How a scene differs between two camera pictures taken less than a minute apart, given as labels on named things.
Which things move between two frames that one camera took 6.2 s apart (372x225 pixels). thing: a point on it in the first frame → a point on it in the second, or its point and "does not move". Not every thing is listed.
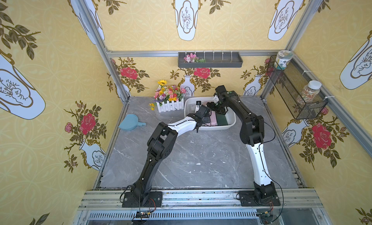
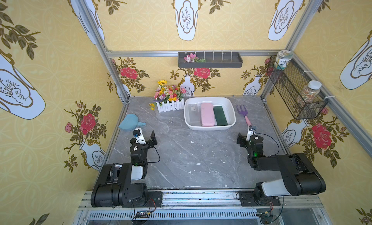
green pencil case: [221, 119] does not move
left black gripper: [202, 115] → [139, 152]
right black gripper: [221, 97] → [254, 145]
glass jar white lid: [310, 92] does not move
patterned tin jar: [282, 57] does not move
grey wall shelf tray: [213, 59] does not move
